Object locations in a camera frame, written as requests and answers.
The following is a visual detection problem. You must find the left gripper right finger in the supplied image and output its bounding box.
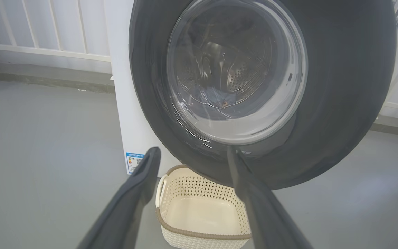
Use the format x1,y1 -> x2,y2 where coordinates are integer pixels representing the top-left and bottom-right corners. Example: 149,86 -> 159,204
227,146 -> 313,249

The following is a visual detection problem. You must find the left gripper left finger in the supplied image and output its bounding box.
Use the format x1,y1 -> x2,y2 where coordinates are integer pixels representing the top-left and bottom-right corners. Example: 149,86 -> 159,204
76,147 -> 161,249

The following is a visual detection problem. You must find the blue patterned garment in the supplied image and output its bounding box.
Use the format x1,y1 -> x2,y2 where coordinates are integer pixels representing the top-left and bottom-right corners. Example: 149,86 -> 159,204
196,86 -> 238,110

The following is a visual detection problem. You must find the dark round washer door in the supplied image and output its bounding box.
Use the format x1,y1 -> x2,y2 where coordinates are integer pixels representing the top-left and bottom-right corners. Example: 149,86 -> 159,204
129,0 -> 397,190

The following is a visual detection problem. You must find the white front-load washing machine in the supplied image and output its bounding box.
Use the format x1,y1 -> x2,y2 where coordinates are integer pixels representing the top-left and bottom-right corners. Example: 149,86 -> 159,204
103,0 -> 398,175

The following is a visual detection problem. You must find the stainless steel washing machine drum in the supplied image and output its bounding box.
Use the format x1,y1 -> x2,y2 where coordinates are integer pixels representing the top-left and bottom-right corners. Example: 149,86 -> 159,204
182,21 -> 272,104

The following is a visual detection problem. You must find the blue energy label sticker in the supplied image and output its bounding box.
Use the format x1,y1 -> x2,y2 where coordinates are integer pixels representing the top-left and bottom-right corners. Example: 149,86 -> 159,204
126,152 -> 145,174

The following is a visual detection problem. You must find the cream perforated laundry basket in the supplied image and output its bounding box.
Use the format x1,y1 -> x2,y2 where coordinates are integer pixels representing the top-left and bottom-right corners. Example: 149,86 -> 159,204
155,164 -> 253,249

